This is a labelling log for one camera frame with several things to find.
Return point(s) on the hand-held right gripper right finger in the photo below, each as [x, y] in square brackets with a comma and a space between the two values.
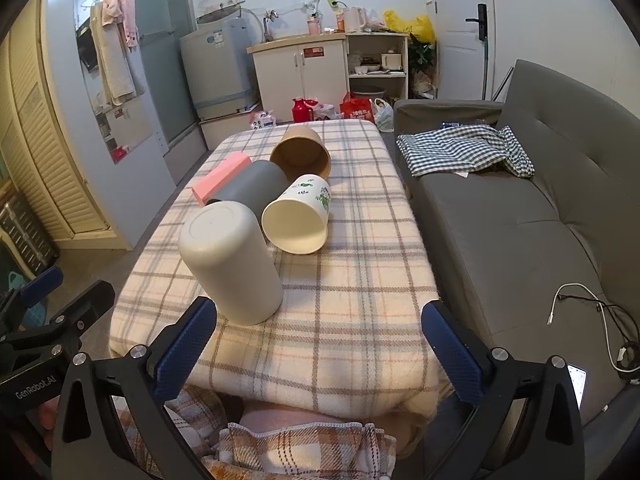
[454, 352]

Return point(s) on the brown paper cup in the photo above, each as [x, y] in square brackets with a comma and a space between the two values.
[300, 152]

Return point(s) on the white plastic bag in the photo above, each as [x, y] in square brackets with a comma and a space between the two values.
[384, 117]

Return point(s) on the red thermos jug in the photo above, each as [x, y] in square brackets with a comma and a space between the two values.
[301, 111]

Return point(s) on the pink towel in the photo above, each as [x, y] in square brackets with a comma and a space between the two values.
[127, 17]

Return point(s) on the metal faucet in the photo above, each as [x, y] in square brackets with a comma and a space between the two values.
[270, 17]

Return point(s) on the smartphone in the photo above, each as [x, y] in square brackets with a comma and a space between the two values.
[579, 382]

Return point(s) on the grey sofa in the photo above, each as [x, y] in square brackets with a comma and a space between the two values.
[500, 240]

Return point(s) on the beige towel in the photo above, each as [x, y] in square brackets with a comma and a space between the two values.
[116, 70]

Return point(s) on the dark storage crate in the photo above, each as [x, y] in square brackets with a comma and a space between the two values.
[22, 240]

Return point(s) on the tissue packet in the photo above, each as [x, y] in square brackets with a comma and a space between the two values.
[263, 120]

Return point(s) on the louvered wardrobe door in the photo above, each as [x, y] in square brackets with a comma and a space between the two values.
[45, 150]

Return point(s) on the grey washing machine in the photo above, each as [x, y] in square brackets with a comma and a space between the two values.
[215, 67]

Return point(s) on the green plant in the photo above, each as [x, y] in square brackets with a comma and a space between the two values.
[422, 57]

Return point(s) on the white open shelf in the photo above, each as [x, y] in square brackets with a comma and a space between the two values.
[352, 60]

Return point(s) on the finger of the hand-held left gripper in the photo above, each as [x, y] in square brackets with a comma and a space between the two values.
[44, 281]
[86, 305]

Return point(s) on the wall mirror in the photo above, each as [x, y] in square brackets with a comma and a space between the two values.
[125, 125]

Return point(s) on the white door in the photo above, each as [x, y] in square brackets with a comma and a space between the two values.
[457, 70]

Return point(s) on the red shopping bag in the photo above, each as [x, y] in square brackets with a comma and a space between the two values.
[356, 110]

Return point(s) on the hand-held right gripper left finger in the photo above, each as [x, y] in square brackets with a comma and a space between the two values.
[184, 352]

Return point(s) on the grey plastic cup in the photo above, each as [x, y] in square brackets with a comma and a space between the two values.
[260, 185]

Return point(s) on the white plastic cup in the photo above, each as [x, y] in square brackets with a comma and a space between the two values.
[227, 265]

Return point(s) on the yellow plastic bag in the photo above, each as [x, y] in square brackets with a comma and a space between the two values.
[415, 25]

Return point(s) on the pink kettle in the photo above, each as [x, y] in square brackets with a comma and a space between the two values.
[355, 19]

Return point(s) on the white printed paper cup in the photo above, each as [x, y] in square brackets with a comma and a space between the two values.
[295, 222]

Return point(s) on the pink box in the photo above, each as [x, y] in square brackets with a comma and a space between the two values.
[220, 176]

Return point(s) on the green checked cloth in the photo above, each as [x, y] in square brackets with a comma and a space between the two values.
[450, 150]

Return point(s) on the plaid blanket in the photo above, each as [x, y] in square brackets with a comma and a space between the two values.
[350, 300]

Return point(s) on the orange plaid cloth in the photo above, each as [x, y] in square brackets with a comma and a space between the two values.
[300, 452]

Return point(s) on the white sink cabinet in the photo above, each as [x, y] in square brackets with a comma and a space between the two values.
[300, 80]

